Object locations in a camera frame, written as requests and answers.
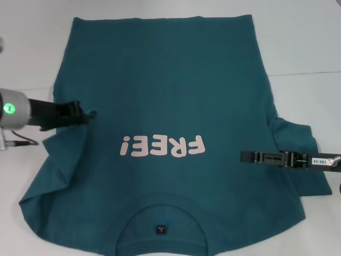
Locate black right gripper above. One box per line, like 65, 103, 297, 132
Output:
240, 150, 341, 173

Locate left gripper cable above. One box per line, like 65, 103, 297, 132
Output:
0, 127, 40, 151

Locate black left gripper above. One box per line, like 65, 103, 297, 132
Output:
28, 99, 97, 132

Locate teal t-shirt with FREE print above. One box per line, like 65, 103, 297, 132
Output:
18, 14, 332, 256

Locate right gripper cable with plug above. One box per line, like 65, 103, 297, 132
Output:
328, 155, 341, 197

